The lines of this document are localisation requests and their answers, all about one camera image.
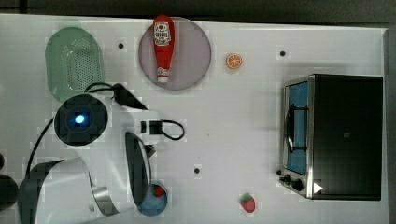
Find red strawberry in cup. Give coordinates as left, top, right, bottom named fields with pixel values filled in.
left=154, top=186, right=165, bottom=198

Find green perforated colander basket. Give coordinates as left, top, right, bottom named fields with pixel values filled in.
left=45, top=27, right=105, bottom=103

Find red plush ketchup bottle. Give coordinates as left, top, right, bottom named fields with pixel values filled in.
left=153, top=15, right=176, bottom=83

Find dark cylindrical stand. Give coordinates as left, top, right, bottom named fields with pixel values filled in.
left=0, top=152, right=19, bottom=213

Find black toaster oven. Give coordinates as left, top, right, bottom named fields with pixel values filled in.
left=276, top=74, right=384, bottom=201

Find grey round plate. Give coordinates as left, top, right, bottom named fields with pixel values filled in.
left=138, top=17, right=211, bottom=91

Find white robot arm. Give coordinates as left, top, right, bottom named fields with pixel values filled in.
left=18, top=93, right=160, bottom=224

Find plush orange slice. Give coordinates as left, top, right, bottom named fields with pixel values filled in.
left=226, top=53, right=243, bottom=69

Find red plush strawberry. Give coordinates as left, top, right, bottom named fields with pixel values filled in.
left=240, top=193, right=256, bottom=213

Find blue cup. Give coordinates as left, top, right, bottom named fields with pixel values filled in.
left=137, top=183, right=168, bottom=217

